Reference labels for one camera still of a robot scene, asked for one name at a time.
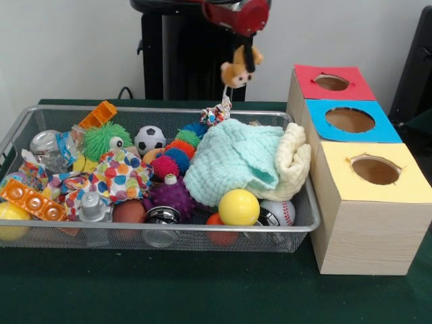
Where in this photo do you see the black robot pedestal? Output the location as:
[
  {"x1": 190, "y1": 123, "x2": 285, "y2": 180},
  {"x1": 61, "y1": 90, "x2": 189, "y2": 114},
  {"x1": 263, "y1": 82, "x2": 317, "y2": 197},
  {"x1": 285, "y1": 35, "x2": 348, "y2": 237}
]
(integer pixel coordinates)
[{"x1": 130, "y1": 0, "x2": 273, "y2": 102}]

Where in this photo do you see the green stringy puffer ball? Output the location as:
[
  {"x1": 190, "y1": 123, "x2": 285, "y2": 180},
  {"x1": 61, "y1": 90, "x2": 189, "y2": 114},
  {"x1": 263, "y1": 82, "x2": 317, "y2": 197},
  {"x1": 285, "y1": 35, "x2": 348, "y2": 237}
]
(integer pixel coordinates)
[{"x1": 82, "y1": 121, "x2": 134, "y2": 161}]

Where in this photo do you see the colourful knotted rope toy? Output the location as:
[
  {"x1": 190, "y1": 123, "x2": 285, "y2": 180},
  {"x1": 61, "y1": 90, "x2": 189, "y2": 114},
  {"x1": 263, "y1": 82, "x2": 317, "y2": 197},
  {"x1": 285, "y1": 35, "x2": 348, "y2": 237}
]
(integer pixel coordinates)
[{"x1": 200, "y1": 94, "x2": 234, "y2": 126}]

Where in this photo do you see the black panel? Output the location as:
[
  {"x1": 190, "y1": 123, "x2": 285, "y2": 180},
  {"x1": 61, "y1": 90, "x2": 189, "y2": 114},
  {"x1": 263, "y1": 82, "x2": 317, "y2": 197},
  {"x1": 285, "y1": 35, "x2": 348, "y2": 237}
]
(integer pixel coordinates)
[{"x1": 387, "y1": 5, "x2": 432, "y2": 119}]

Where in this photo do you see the purple spiky ball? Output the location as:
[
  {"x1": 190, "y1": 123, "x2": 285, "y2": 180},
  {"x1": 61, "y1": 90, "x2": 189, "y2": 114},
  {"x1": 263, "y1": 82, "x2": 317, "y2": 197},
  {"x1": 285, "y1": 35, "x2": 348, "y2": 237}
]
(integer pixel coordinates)
[{"x1": 143, "y1": 175, "x2": 200, "y2": 222}]

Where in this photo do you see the long orange plastic block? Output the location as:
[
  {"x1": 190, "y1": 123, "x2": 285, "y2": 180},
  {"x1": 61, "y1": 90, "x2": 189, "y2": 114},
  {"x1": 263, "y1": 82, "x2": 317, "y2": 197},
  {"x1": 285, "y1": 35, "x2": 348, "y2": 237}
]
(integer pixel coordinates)
[{"x1": 0, "y1": 178, "x2": 68, "y2": 222}]

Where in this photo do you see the silver toy hydrant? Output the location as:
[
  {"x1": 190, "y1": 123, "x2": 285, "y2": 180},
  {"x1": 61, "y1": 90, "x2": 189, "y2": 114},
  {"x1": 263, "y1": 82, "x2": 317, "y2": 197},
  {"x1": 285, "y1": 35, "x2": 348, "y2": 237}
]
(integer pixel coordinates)
[{"x1": 78, "y1": 192, "x2": 114, "y2": 223}]

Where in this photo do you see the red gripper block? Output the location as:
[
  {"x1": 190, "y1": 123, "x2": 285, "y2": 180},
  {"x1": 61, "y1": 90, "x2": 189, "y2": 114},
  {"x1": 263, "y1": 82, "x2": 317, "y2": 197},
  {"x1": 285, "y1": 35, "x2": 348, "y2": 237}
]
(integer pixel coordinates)
[{"x1": 204, "y1": 0, "x2": 271, "y2": 72}]

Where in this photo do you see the cream knitted cloth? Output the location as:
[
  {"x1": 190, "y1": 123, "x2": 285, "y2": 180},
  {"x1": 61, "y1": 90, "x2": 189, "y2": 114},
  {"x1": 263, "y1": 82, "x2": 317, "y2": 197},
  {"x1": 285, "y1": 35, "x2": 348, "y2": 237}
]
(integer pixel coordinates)
[{"x1": 248, "y1": 122, "x2": 312, "y2": 203}]

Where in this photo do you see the green orange blue spiky caterpillar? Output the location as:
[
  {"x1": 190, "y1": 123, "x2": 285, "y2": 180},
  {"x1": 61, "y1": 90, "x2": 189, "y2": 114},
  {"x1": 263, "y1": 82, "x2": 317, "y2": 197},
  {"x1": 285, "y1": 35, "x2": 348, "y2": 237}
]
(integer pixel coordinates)
[{"x1": 150, "y1": 121, "x2": 207, "y2": 176}]

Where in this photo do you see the small soccer ball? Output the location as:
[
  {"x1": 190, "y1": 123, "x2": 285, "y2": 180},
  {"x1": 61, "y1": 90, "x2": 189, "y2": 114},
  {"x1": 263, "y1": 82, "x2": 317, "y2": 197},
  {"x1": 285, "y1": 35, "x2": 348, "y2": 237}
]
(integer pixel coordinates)
[{"x1": 134, "y1": 126, "x2": 167, "y2": 156}]

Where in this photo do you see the mint green knitted cloth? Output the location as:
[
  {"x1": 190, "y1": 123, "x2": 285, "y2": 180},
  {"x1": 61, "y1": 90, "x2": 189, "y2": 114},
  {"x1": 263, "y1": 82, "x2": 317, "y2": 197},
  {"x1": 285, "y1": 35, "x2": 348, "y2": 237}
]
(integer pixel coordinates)
[{"x1": 184, "y1": 118, "x2": 285, "y2": 207}]

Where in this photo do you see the wooden box with three holes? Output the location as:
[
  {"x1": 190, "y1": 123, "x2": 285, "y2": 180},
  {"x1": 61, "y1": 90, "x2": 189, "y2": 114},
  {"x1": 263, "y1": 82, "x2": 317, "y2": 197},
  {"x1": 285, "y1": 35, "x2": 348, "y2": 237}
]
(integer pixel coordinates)
[{"x1": 286, "y1": 63, "x2": 432, "y2": 276}]

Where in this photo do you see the polka dot cloth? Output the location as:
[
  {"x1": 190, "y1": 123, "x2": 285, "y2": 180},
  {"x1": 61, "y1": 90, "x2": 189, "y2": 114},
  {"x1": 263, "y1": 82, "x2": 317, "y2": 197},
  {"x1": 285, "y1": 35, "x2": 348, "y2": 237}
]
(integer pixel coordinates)
[{"x1": 20, "y1": 148, "x2": 155, "y2": 220}]

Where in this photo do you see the yellow smooth ball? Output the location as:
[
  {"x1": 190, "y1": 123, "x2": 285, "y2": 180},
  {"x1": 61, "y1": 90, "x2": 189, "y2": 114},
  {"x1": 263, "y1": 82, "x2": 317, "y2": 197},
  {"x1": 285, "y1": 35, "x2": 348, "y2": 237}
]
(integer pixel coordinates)
[{"x1": 218, "y1": 188, "x2": 261, "y2": 226}]

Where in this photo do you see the dark green table cloth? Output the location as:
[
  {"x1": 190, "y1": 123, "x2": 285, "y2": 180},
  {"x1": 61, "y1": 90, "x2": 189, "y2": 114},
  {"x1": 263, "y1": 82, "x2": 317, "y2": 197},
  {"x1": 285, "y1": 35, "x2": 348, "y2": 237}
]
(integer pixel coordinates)
[{"x1": 0, "y1": 98, "x2": 432, "y2": 324}]

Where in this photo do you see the short orange plastic block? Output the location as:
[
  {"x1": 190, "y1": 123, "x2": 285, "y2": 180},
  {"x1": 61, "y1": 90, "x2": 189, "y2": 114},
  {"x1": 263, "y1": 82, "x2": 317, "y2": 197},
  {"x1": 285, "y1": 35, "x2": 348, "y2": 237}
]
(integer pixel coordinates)
[{"x1": 78, "y1": 100, "x2": 118, "y2": 131}]

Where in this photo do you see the brown plush animal toy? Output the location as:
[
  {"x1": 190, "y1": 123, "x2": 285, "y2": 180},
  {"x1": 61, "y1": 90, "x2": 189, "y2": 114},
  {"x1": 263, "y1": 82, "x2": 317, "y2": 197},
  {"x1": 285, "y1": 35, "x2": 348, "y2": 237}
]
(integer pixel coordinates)
[{"x1": 221, "y1": 45, "x2": 265, "y2": 89}]

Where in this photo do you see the silver wire mesh bin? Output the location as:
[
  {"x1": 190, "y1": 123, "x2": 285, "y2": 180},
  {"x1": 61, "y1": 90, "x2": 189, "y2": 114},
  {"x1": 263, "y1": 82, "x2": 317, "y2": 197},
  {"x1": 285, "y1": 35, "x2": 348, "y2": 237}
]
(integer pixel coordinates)
[{"x1": 0, "y1": 104, "x2": 321, "y2": 252}]

